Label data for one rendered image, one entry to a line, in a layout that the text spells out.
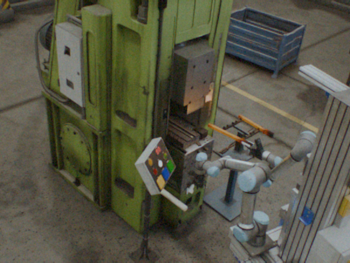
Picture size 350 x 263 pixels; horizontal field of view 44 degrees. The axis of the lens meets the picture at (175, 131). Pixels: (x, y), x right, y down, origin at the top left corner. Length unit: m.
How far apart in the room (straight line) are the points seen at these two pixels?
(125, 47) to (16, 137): 2.47
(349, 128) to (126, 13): 1.70
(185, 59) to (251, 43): 4.09
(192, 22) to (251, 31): 3.95
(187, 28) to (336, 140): 1.42
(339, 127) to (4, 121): 4.27
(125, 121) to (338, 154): 1.79
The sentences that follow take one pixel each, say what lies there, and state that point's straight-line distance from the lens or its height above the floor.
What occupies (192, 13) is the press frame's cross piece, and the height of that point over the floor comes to 2.03.
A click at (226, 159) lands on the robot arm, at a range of 3.04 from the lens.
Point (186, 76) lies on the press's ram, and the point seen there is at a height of 1.63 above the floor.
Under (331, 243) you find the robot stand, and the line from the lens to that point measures 2.76.
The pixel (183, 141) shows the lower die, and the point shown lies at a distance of 3.67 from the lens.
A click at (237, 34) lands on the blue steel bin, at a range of 7.38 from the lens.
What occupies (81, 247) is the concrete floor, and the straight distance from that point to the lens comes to 4.11.
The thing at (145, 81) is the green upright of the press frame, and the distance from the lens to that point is 3.22.
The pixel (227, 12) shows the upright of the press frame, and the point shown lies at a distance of 3.65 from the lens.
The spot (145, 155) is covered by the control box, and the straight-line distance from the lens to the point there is 3.14.
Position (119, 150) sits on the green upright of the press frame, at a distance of 3.92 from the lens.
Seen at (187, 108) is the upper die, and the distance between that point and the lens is 3.45.
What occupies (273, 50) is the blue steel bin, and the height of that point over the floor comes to 0.42.
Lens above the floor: 3.12
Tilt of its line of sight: 35 degrees down
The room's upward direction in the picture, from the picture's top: 6 degrees clockwise
